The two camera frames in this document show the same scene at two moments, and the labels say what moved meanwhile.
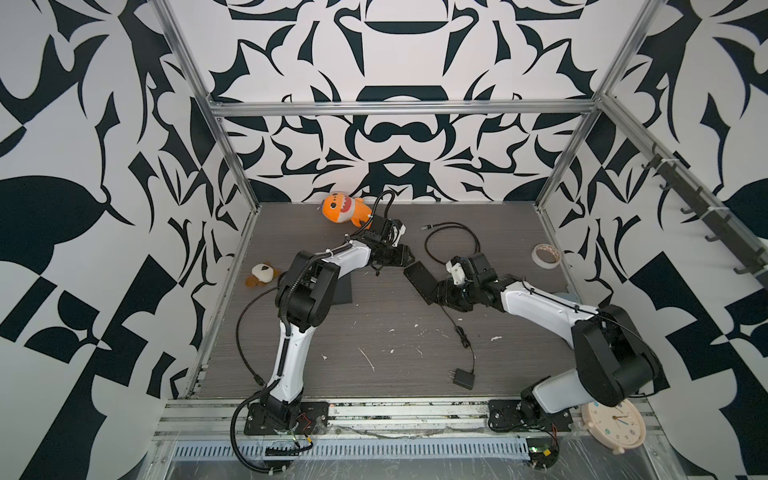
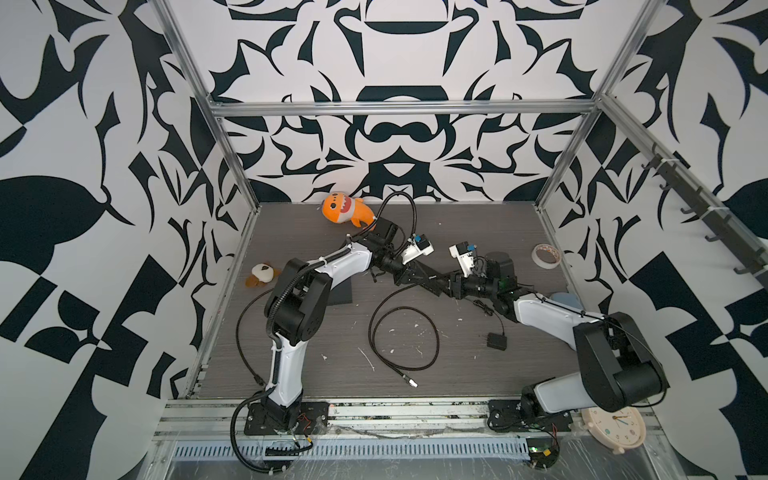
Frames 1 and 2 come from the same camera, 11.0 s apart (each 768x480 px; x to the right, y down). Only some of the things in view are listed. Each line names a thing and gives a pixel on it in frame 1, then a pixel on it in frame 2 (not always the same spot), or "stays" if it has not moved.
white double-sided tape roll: x=546 y=256 stays
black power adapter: x=461 y=377 to x=497 y=341
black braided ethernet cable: x=437 y=226 to x=384 y=362
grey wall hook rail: x=735 y=239 stays
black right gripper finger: x=462 y=303 to x=461 y=292
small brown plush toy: x=262 y=274 stays
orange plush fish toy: x=343 y=209 stays
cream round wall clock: x=619 y=427 stays
